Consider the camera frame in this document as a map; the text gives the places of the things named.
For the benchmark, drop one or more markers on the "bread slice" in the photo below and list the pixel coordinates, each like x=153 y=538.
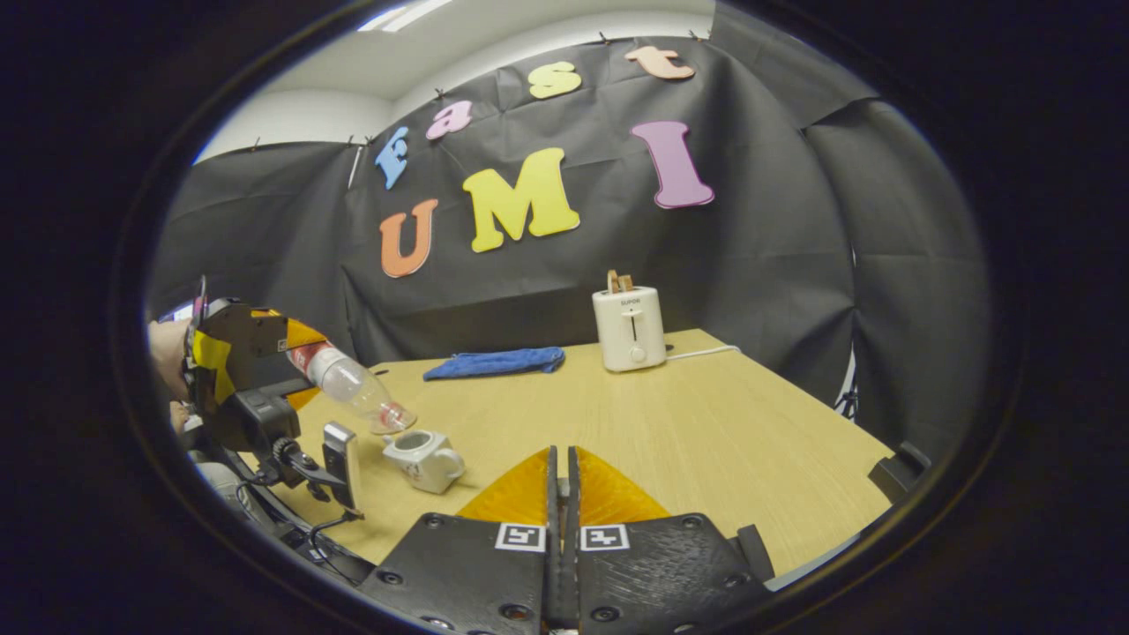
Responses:
x=617 y=282

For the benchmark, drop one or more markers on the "clear plastic water bottle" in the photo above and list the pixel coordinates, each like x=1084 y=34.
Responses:
x=353 y=384

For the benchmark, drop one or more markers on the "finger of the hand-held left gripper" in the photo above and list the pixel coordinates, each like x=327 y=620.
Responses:
x=291 y=395
x=256 y=331

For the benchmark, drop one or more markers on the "white ceramic teacup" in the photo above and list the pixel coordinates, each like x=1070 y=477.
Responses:
x=432 y=467

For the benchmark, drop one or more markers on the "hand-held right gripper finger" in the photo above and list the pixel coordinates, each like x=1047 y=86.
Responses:
x=552 y=573
x=573 y=573

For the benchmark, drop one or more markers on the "white toaster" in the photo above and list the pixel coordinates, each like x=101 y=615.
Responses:
x=628 y=331

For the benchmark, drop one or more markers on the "blue towel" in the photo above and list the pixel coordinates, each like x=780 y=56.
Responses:
x=494 y=362

